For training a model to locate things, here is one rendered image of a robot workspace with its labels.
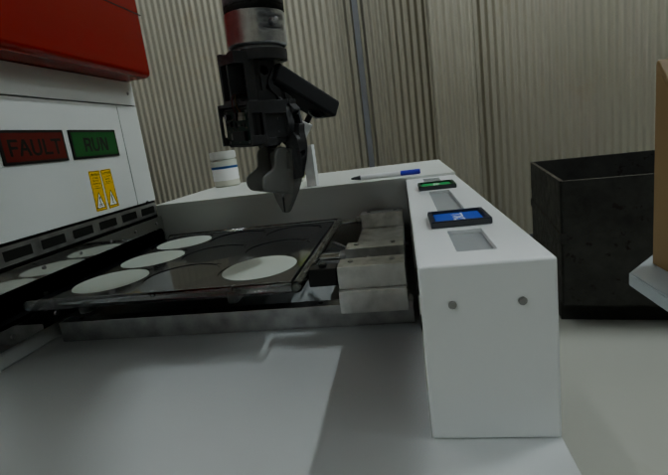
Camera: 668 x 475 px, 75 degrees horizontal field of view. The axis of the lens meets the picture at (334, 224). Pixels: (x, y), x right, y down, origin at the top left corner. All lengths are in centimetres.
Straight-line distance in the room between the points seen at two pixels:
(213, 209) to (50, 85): 35
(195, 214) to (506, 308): 75
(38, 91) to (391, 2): 308
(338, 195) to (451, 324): 57
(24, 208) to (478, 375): 63
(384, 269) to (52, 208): 52
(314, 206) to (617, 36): 324
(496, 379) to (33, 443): 41
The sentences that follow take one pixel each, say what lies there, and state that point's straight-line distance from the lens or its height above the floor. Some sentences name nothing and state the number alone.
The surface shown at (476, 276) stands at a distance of 32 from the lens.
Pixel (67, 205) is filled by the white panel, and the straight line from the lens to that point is 81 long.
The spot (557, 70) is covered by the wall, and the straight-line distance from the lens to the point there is 371.
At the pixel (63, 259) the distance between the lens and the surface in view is 77.
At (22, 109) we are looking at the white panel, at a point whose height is 115.
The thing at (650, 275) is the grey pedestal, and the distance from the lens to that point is 73.
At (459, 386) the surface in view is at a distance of 35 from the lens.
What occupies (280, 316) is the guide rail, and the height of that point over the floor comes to 84.
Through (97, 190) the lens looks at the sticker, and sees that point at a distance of 86.
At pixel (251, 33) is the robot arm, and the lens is 57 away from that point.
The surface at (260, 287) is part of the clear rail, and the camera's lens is 51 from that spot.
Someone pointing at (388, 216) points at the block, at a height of 90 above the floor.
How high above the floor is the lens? 106
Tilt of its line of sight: 11 degrees down
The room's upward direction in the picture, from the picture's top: 7 degrees counter-clockwise
